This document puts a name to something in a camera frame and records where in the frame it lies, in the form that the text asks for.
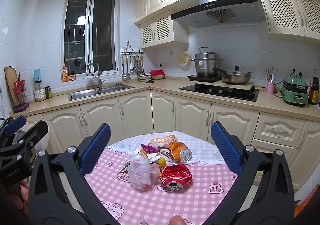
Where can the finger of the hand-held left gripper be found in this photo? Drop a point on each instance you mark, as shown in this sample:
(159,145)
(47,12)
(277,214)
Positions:
(36,131)
(15,125)

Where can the pink utensil cup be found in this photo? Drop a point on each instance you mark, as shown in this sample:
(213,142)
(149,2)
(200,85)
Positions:
(270,87)

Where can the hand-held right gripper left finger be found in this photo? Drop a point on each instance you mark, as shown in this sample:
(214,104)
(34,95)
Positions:
(96,150)

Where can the orange plastic bag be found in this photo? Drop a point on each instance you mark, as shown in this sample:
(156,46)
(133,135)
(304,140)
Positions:
(308,201)

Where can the purple snack wrapper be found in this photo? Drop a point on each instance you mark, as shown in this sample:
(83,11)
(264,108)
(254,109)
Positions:
(148,148)

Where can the black induction cooker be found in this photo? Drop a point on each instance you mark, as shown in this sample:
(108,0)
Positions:
(202,78)

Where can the green electric cooker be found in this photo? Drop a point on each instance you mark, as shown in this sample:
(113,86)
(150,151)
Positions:
(295,90)

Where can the yellow bottle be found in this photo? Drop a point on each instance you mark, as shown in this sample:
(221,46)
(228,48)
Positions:
(65,73)

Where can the steel pan with lid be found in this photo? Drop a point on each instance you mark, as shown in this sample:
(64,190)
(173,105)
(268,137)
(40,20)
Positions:
(236,77)

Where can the small lattice door cabinet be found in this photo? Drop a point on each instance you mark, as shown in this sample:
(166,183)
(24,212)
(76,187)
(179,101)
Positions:
(162,29)

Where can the sliding window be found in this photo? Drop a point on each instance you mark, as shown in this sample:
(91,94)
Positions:
(90,37)

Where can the blue box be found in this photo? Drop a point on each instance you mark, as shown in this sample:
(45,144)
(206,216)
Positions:
(37,74)

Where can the pink checked tablecloth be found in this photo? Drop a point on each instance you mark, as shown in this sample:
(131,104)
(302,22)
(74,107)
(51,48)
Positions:
(155,205)

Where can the dark sauce bottle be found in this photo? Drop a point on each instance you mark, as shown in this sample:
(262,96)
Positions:
(313,92)

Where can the metal faucet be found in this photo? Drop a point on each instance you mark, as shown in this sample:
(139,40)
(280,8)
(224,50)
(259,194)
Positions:
(98,77)

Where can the orange bread package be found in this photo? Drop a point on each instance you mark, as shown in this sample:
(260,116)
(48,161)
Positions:
(162,140)

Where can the large lattice door cabinet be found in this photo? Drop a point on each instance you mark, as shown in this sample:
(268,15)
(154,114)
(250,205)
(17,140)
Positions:
(292,12)

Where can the clear plastic bottle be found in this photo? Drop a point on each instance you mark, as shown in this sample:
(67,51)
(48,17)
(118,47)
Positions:
(141,171)

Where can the person's right hand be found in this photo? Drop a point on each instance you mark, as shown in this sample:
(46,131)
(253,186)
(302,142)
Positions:
(177,221)

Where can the metal ladle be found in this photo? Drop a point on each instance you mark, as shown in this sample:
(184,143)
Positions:
(131,67)

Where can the cream shallow drawer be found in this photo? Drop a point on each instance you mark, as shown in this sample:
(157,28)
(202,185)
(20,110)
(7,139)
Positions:
(277,128)

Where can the dark small wrapper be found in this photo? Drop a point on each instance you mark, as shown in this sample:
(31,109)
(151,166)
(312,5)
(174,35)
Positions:
(123,168)

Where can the metal spoon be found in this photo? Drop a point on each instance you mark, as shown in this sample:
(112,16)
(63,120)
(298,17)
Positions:
(135,66)

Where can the small green jar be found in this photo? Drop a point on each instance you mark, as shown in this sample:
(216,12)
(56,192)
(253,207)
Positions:
(48,93)

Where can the crushed orange can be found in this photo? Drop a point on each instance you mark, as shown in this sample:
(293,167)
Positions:
(178,151)

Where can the person's left hand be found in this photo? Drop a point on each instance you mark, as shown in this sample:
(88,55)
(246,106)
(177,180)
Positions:
(23,191)

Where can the cream lower cabinets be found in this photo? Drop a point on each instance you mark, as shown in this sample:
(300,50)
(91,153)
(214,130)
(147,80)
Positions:
(140,112)

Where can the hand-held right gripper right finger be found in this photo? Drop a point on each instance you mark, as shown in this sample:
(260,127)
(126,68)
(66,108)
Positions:
(226,150)

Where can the bundle of chopsticks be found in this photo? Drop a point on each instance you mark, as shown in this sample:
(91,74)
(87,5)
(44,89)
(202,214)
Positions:
(272,74)

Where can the glass jar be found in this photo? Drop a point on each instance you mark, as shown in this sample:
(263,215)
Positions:
(40,92)

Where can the black range hood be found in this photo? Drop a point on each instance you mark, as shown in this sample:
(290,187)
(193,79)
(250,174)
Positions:
(217,12)

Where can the crushed red can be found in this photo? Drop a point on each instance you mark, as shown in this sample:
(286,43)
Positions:
(175,177)

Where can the steel double sink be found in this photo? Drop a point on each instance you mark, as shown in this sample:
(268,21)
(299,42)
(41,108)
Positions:
(100,91)

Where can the wooden cutting board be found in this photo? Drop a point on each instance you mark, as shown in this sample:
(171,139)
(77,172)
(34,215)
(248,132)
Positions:
(10,82)

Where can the wall utensil rack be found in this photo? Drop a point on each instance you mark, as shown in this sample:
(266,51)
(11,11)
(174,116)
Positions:
(133,51)

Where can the yellow colander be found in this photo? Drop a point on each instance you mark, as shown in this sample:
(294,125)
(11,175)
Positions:
(183,58)

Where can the red bowl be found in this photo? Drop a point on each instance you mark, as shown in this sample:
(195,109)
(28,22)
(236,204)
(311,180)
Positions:
(157,74)

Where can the crumpled white paper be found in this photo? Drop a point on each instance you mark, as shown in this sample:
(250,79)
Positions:
(155,157)

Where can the yellow wrapper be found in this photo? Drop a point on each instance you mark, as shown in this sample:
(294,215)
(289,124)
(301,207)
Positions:
(161,162)

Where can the white lace cloth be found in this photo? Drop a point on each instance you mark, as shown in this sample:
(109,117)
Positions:
(207,151)

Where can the steel steamer pot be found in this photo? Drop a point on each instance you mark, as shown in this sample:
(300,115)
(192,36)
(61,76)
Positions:
(207,63)

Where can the black gas stove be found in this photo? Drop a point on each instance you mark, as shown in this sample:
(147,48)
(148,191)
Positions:
(220,92)

